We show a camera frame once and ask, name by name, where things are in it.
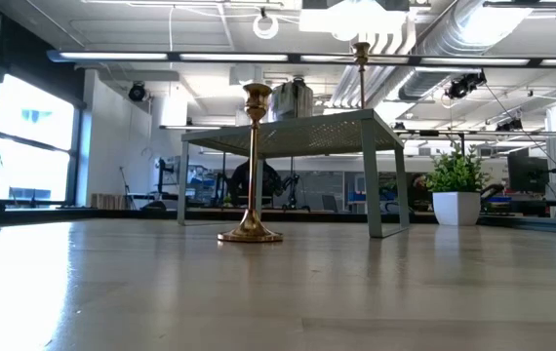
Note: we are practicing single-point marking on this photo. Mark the person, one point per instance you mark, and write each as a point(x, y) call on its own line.
point(241, 183)

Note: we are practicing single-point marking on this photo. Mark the black ceiling camera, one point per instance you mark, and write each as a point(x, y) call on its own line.
point(463, 87)
point(299, 78)
point(137, 92)

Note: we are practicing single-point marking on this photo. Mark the tall brass candlestick holder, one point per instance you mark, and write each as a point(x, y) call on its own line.
point(361, 80)

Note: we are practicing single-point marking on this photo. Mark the wooden slat box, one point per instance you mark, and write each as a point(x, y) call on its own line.
point(108, 201)

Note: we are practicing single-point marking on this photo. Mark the green plant in white pot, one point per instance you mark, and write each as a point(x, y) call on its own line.
point(456, 207)

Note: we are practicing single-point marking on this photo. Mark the green perforated metal shelf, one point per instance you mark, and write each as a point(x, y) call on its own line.
point(307, 136)

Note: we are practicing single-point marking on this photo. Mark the silver ventilation duct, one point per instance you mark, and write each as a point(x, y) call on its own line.
point(453, 44)

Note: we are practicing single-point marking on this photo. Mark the black computer monitor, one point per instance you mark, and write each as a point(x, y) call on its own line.
point(528, 170)

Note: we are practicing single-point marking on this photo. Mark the ribbed metal tin candle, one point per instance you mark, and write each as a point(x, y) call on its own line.
point(290, 103)

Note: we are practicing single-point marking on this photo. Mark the black overhead light bar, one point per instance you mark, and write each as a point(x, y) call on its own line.
point(295, 57)

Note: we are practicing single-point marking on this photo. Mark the short brass candlestick holder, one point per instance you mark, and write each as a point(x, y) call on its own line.
point(251, 233)

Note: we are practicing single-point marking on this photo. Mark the black aluminium table frame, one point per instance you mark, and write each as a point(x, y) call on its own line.
point(307, 215)

